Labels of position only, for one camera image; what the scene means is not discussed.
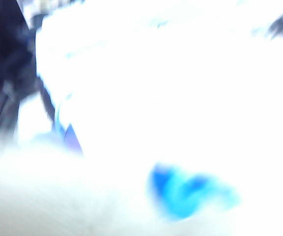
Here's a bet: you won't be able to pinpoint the white cloth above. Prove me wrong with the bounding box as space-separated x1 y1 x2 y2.
34 0 283 236

